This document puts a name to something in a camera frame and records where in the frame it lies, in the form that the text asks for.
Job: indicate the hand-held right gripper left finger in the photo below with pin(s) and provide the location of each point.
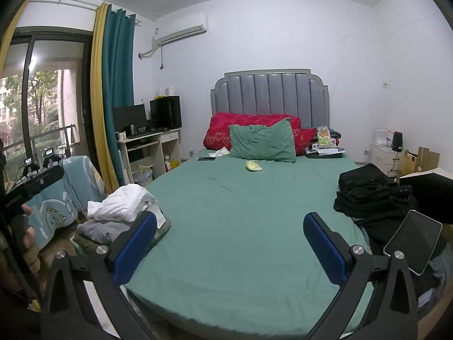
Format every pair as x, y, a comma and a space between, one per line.
136, 248

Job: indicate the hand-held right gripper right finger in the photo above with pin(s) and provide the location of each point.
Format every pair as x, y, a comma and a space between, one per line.
325, 251

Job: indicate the white garment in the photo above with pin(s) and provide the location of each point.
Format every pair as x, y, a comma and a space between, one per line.
124, 200

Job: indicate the black clothes pile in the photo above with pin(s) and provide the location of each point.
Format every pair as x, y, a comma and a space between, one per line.
371, 191

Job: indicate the person's left hand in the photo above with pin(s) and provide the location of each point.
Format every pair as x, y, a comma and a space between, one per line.
31, 242

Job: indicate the dinosaur print blanket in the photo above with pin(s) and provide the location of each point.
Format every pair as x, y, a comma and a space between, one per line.
70, 191

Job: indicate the grey garment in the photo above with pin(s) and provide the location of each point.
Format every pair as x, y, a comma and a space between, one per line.
102, 228

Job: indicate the grey phone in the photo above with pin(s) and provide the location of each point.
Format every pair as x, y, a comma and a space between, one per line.
414, 242

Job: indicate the bed with green sheet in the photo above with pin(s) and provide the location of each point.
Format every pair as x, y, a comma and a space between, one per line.
240, 219

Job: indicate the pile of books and papers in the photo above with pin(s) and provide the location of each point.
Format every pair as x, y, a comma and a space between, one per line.
324, 153

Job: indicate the glass balcony door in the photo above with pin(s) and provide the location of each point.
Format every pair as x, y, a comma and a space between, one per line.
26, 78

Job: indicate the white nightstand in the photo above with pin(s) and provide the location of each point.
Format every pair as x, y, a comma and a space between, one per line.
384, 157

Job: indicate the metal cup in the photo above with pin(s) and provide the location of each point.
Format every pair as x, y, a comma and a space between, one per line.
132, 129

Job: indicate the small yellow packet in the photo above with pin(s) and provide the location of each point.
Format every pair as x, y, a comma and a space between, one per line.
253, 165

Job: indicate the black phone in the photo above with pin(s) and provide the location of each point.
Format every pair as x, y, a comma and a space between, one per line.
206, 158

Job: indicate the black monitor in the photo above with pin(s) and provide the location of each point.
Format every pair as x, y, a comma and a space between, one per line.
129, 118

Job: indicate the white computer desk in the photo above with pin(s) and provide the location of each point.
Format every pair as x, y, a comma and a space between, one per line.
170, 138

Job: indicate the colourful snack bag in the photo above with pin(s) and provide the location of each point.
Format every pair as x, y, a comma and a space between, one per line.
324, 136

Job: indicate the brown cardboard box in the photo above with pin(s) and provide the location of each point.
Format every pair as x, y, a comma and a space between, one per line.
408, 163

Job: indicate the yellow curtain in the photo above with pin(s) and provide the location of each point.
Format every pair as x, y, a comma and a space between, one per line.
10, 39
96, 78

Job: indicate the white paper packet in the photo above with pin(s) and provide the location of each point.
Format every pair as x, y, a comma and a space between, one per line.
219, 153

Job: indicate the green pillow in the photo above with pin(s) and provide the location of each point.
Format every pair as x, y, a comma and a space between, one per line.
262, 141

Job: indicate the black speaker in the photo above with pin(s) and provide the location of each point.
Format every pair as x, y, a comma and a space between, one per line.
397, 141

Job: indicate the black computer tower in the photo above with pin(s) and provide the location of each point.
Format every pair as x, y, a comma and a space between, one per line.
165, 112

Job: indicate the brown paper bag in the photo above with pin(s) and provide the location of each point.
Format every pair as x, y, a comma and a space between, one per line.
429, 159

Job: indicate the red patterned pillow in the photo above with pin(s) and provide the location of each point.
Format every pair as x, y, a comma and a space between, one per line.
226, 129

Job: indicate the teal curtain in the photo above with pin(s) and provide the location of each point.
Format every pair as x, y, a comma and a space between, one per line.
118, 60

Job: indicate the white tissue box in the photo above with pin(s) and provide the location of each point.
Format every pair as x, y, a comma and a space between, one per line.
170, 90

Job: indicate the grey padded headboard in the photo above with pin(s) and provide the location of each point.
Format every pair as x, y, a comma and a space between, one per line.
269, 92

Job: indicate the white curtain rod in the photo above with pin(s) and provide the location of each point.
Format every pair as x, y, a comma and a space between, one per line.
70, 3

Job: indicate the white air conditioner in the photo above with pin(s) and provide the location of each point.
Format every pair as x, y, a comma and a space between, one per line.
178, 30

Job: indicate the small action camera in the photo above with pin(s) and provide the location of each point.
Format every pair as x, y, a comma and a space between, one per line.
49, 154
29, 163

